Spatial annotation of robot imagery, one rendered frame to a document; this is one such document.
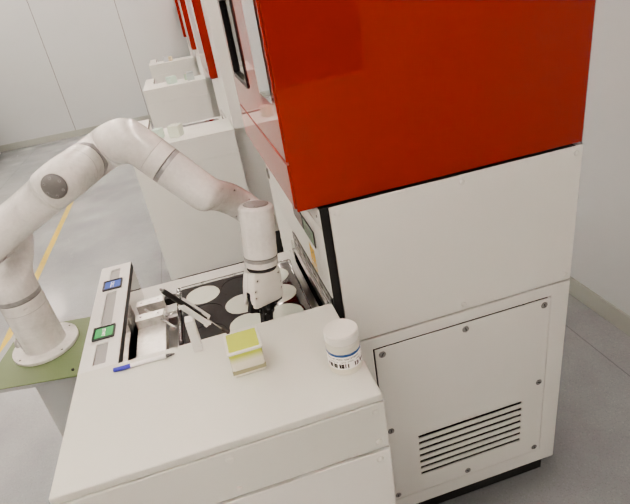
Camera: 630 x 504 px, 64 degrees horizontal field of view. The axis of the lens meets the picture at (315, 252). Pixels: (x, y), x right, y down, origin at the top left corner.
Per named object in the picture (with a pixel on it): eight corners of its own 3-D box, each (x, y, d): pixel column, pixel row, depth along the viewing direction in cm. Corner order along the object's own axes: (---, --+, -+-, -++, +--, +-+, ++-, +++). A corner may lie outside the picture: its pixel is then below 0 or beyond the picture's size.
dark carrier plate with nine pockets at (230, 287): (288, 263, 164) (287, 261, 164) (315, 320, 134) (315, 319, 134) (181, 291, 158) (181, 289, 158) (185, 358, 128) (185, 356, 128)
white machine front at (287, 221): (284, 228, 206) (265, 130, 187) (348, 345, 135) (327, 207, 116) (277, 229, 205) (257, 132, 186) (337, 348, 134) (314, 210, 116)
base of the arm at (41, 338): (5, 374, 146) (-27, 324, 137) (22, 334, 162) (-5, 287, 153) (72, 355, 148) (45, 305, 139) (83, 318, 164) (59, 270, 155)
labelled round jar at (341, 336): (356, 349, 110) (351, 314, 106) (367, 370, 104) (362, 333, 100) (325, 359, 109) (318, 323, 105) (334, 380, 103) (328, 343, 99)
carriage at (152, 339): (168, 308, 159) (165, 300, 158) (169, 384, 127) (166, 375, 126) (142, 315, 158) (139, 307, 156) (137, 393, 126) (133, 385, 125)
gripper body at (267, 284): (267, 252, 133) (270, 290, 137) (235, 265, 126) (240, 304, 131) (286, 259, 128) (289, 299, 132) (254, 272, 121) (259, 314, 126)
